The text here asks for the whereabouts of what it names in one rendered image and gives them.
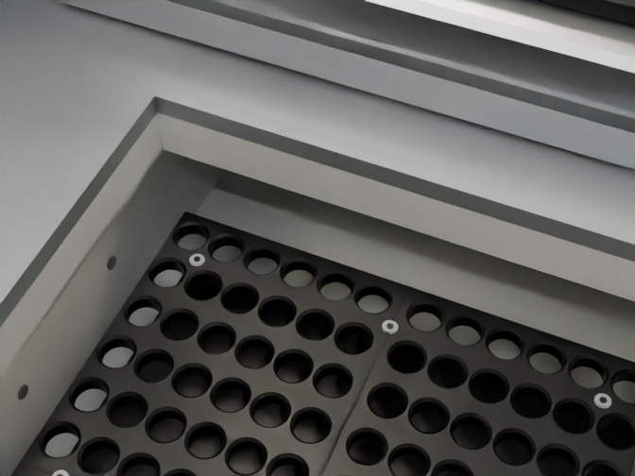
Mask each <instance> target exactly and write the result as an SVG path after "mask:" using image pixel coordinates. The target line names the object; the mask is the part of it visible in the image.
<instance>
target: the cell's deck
mask: <svg viewBox="0 0 635 476"><path fill-rule="evenodd" d="M164 150H166V151H169V152H172V153H175V154H178V155H182V156H184V157H187V158H190V159H193V160H196V161H199V162H204V163H208V164H210V165H213V166H216V167H219V168H222V169H225V170H228V171H231V172H234V173H237V174H240V175H243V176H246V177H249V178H252V179H257V180H260V181H263V182H266V183H269V184H272V185H275V186H278V187H281V188H284V189H286V190H289V191H293V192H296V193H299V194H302V195H305V196H310V197H312V198H315V199H318V200H322V201H325V202H328V203H331V204H334V205H336V206H339V207H342V208H345V209H349V210H352V211H355V212H358V213H362V214H365V215H368V216H371V217H374V218H378V219H381V220H384V221H387V222H389V223H392V224H395V225H398V226H401V227H405V228H408V229H411V230H415V231H418V232H421V233H424V234H427V235H430V236H434V237H437V238H439V239H442V240H445V241H448V242H451V243H454V244H457V245H460V246H464V247H468V248H471V249H474V250H477V251H480V252H483V253H486V254H489V255H492V256H495V257H498V258H501V259H504V260H507V261H510V262H513V263H515V264H521V265H524V266H527V267H530V268H533V269H536V270H539V271H541V272H544V273H548V274H551V275H554V276H557V277H560V278H563V279H565V280H568V281H574V282H577V283H580V284H583V285H586V286H589V287H591V288H594V289H597V290H600V291H604V292H607V293H610V294H613V295H615V296H618V297H621V298H626V299H630V300H633V301H635V170H634V169H630V168H627V167H624V166H621V165H617V164H614V163H611V162H607V161H601V160H598V159H595V158H592V157H589V156H585V155H582V154H578V153H575V152H572V151H569V150H566V149H562V148H559V147H555V146H552V145H549V144H544V143H540V142H537V141H533V140H530V139H526V138H524V137H521V136H517V135H514V134H510V133H507V132H503V131H501V130H498V129H494V128H491V127H485V126H482V125H478V124H475V123H472V122H469V121H465V120H462V119H459V118H455V117H453V116H449V115H446V114H442V113H439V112H436V111H432V110H427V109H424V108H420V107H417V106H414V105H410V104H407V103H404V102H401V101H397V100H394V99H391V98H387V97H384V96H380V95H378V94H374V93H369V92H365V91H362V90H358V89H355V88H352V87H349V86H346V85H342V84H339V83H335V82H332V81H330V80H326V79H323V78H319V77H316V76H310V75H307V74H304V73H301V72H297V71H294V70H290V69H287V68H284V67H281V66H278V65H274V64H271V63H267V62H264V61H261V60H257V59H252V58H249V57H245V56H242V55H239V54H235V53H233V52H229V51H226V50H222V49H219V48H216V47H212V46H210V45H206V44H203V43H199V42H194V41H190V40H187V39H184V38H181V37H178V36H174V35H171V34H167V33H164V32H161V31H158V30H155V29H151V28H148V27H144V26H141V25H136V24H133V23H129V22H126V21H122V20H119V19H115V18H112V17H110V16H106V15H103V14H99V13H96V12H92V11H89V10H87V9H83V8H77V7H74V6H70V5H67V4H64V3H61V2H55V1H51V0H0V382H1V380H2V379H3V377H4V376H5V375H6V373H7V372H8V370H9V368H10V367H11V366H12V364H13V363H14V361H15V360H16V359H17V357H18V356H19V354H20V353H21V351H22V350H23V349H24V347H25V346H26V344H27V343H28V341H29V340H30V338H31V337H32V335H33V334H34V333H35V331H36V330H37V329H38V328H39V327H40V325H41V324H42V322H43V320H44V319H45V318H46V316H47V315H48V313H49V312H50V311H51V309H52V308H53V306H54V305H55V303H56V302H57V301H58V299H59V298H60V296H61V294H62V293H63V292H64V290H65V289H66V287H67V286H68V285H69V283H70V282H71V280H72V279H73V277H74V276H75V275H76V273H77V272H78V270H79V269H80V268H81V267H82V265H83V264H84V262H85V261H86V260H87V258H88V257H89V255H90V254H91V253H92V251H93V250H94V248H95V246H96V245H97V244H98V242H99V241H100V239H101V238H102V237H103V235H104V234H105V232H106V231H107V229H108V228H109V227H110V225H111V224H112V222H113V221H114V219H115V218H116V216H117V215H118V214H119V213H120V212H121V210H122V209H123V207H124V206H125V204H126V203H127V202H128V200H129V198H130V197H131V196H132V194H133V193H134V191H135V190H136V188H137V187H138V186H139V184H140V183H141V181H142V180H143V179H144V177H145V176H146V174H147V172H148V171H149V170H150V168H151V167H152V165H153V164H154V163H155V161H156V160H157V159H158V158H159V156H160V155H161V154H162V152H163V151H164Z"/></svg>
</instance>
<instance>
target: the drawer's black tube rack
mask: <svg viewBox="0 0 635 476"><path fill-rule="evenodd" d="M164 270H177V271H179V272H181V274H182V277H181V278H180V280H179V282H178V284H176V285H174V286H171V287H161V286H159V285H157V284H156V283H155V282H154V279H155V278H156V276H157V275H158V274H160V273H161V272H163V271H164ZM409 290H410V286H408V285H407V287H406V289H405V292H404V294H403V297H402V299H401V301H400V303H399V305H398V307H397V309H396V312H395V314H394V315H393V317H392V319H391V320H387V321H385V322H384V323H383V324H380V323H377V322H374V321H371V320H368V319H366V318H364V317H361V316H358V315H355V314H350V313H347V312H345V311H342V310H339V309H336V308H334V307H331V306H328V305H325V304H323V303H320V302H317V301H314V300H312V299H309V298H306V297H302V296H299V295H296V294H293V293H290V292H287V291H284V290H282V289H280V288H277V287H274V286H271V285H268V284H265V283H262V282H259V281H257V280H253V279H250V278H247V277H244V276H241V275H238V274H236V273H233V272H231V271H228V270H225V269H222V268H219V267H216V266H213V265H211V264H208V263H205V258H204V256H203V255H201V254H194V255H192V256H191V257H187V256H184V255H181V254H179V253H176V252H173V251H170V250H168V249H165V248H162V247H161V249H160V250H159V252H158V253H157V255H156V256H155V258H154V259H153V261H152V262H151V264H150V265H149V267H148V268H147V270H146V272H145V274H144V275H143V276H142V277H141V279H140V280H139V282H138V283H137V285H136V286H135V288H134V289H133V291H132V292H131V294H130V295H129V297H128V299H127V300H126V302H125V303H124V305H123V306H122V308H121V309H120V311H119V313H118V314H117V316H116V317H115V319H114V320H113V322H112V323H111V324H110V326H109V327H108V329H107V330H106V332H105V333H104V335H103V336H102V338H101V339H100V341H99V342H98V344H97V345H96V347H95V348H94V351H93V352H92V354H91V355H90V357H89V358H88V360H87V361H86V363H85V364H84V366H83V367H82V369H81V370H80V371H79V372H78V374H77V376H76V377H75V379H74V380H73V382H72V383H71V385H70V386H69V388H68V389H67V391H66V393H65V394H64V396H63V397H62V399H61V400H60V402H59V404H58V405H57V407H56V408H55V410H54V411H53V413H52V414H51V416H50V417H49V419H47V421H46V422H45V424H44V425H43V427H42V429H41V431H40V432H39V434H38V435H37V437H36V438H35V440H34V441H33V443H32V444H31V446H30V447H29V449H28V450H27V452H26V454H25V455H24V457H23V458H22V460H21V461H20V462H19V464H18V466H17V467H16V469H14V471H13V473H12V474H11V476H630V475H631V471H632V469H633V465H634V462H635V412H633V411H630V410H628V409H625V408H622V407H619V406H616V405H613V404H611V398H610V397H609V396H608V395H606V394H602V393H601V394H598V395H596V396H595V398H592V397H590V396H587V395H584V394H581V393H578V392H575V391H573V390H570V389H568V388H565V387H562V386H559V385H556V384H553V383H550V382H546V381H544V380H541V379H538V378H535V377H532V376H529V375H526V374H523V373H522V372H519V371H516V370H513V369H510V368H507V367H504V366H501V365H497V364H495V363H492V362H489V361H486V360H483V359H480V358H478V357H475V356H472V355H470V354H467V353H464V352H461V351H458V350H456V349H453V348H448V347H445V346H442V345H440V344H437V343H435V342H432V341H429V340H426V339H423V338H420V337H418V336H415V335H413V334H410V333H407V332H404V331H399V330H398V324H397V323H396V322H395V319H396V317H397V315H398V313H399V311H400V310H401V308H402V306H403V302H404V300H405V298H406V296H407V294H408V292H409ZM145 307H148V308H153V309H155V310H157V311H158V312H159V313H158V315H157V316H156V318H155V320H154V321H153V323H152V324H150V325H148V326H143V327H140V326H135V325H133V324H131V323H130V322H129V317H130V316H131V314H132V313H133V312H135V311H136V310H138V309H140V308H145ZM119 347H123V348H128V349H131V350H132V351H133V354H132V356H131V357H130V359H129V361H128V363H127V364H126V365H123V366H121V367H109V366H106V365H104V364H103V363H102V360H103V358H104V356H105V354H106V353H107V352H108V351H110V350H111V349H114V348H119ZM89 389H100V390H102V391H104V392H105V393H106V394H107V396H106V398H105V399H104V400H103V402H102V403H101V405H100V406H99V408H98V409H96V410H93V411H89V412H85V411H81V410H78V408H76V406H75V402H76V399H77V397H78V396H79V395H80V394H81V393H82V392H84V391H86V390H89ZM65 433H69V434H74V435H75V436H76V437H77V438H78V442H77V443H76V445H75V446H74V448H73V449H72V451H71V453H70V454H68V455H66V456H64V457H52V456H49V455H48V454H47V453H45V448H46V445H47V443H48V442H49V440H50V439H51V438H53V437H54V436H55V435H58V434H65Z"/></svg>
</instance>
